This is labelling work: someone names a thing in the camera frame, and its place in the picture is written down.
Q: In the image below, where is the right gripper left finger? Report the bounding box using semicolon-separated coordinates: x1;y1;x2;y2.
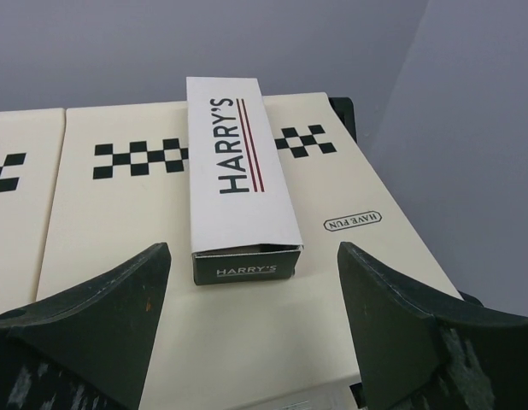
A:
0;243;170;409

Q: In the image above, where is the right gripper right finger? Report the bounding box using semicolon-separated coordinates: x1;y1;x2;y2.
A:
337;242;528;409

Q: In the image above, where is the white Harry's box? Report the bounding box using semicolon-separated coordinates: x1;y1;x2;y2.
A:
186;77;303;285

